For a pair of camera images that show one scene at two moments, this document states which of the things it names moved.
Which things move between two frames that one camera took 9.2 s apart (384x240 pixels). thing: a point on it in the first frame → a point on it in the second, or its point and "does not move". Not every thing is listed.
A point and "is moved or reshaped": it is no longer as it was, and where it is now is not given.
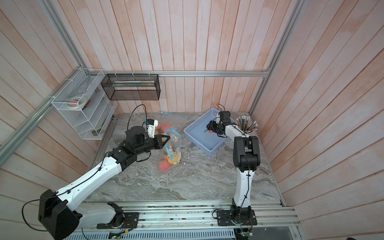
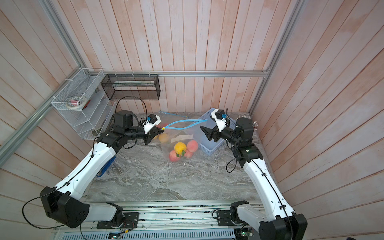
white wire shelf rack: (83, 105) does not move
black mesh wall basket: (132, 87) does not move
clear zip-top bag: (170, 156) is moved or reshaped
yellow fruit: (174, 159) → (179, 147)
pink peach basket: (164, 164) → (192, 145)
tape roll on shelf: (76, 102) does not move
